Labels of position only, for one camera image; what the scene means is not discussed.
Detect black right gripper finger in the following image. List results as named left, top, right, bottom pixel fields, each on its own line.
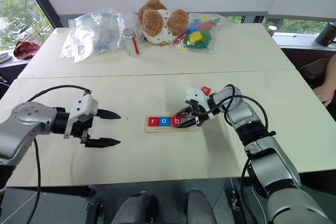
left=175, top=105, right=195, bottom=118
left=178, top=118, right=198, bottom=129

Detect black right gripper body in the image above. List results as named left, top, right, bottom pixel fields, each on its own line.
left=190, top=99, right=211, bottom=127

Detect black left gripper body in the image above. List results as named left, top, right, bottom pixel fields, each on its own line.
left=70, top=115, right=99, bottom=145

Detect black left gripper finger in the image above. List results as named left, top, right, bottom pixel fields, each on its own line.
left=84, top=137, right=121, bottom=148
left=94, top=108, right=122, bottom=120

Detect wooden letter tray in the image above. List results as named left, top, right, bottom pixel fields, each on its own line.
left=144, top=115, right=200, bottom=133

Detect plastic bag of colourful blocks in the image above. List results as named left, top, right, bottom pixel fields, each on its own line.
left=172, top=12, right=229, bottom=56

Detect person's bare hand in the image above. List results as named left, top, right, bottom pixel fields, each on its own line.
left=313, top=77, right=336, bottom=108

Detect dark rounded shape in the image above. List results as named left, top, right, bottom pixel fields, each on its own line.
left=111, top=190, right=159, bottom=224
left=185, top=188, right=218, bottom=224

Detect clear plastic bag dark items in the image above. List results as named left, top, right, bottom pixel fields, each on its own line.
left=59, top=8, right=139, bottom=64

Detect brown white plush toy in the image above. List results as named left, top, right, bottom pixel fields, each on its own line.
left=137, top=0, right=190, bottom=47

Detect dark red cloth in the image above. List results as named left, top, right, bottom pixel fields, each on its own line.
left=13, top=40, right=40, bottom=60

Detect dark chair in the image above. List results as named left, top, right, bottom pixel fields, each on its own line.
left=299, top=57, right=332, bottom=89

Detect dark tumbler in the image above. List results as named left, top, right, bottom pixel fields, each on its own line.
left=314, top=22, right=336, bottom=47

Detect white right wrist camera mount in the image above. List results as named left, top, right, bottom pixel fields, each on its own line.
left=183, top=86, right=208, bottom=107

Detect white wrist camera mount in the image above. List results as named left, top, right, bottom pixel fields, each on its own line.
left=64, top=94, right=99, bottom=138
left=183, top=86, right=208, bottom=107

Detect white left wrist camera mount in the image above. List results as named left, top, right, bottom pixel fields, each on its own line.
left=64, top=94, right=99, bottom=138

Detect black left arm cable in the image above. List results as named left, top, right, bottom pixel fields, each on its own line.
left=25, top=84, right=92, bottom=224

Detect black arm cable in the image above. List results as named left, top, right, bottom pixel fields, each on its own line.
left=25, top=84, right=92, bottom=224
left=206, top=84, right=277, bottom=137

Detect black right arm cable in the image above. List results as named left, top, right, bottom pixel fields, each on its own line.
left=206, top=84, right=277, bottom=137

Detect black table bracket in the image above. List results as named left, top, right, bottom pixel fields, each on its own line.
left=84, top=199, right=105, bottom=220
left=230, top=178, right=243, bottom=210

